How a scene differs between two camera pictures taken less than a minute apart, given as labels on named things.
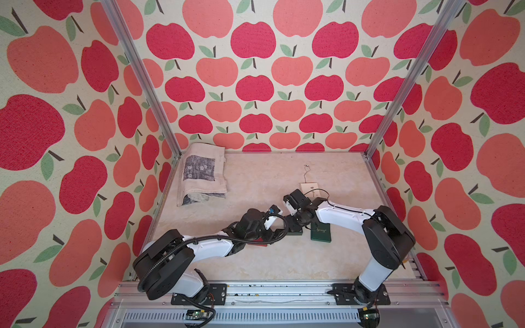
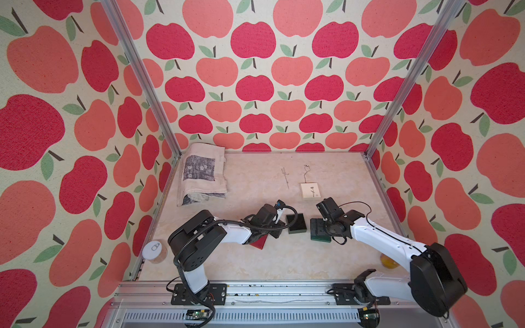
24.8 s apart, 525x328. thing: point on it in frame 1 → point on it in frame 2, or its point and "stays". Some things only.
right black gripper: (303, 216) → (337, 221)
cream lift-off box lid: (310, 190) stays
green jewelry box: (320, 231) stays
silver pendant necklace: (307, 169) stays
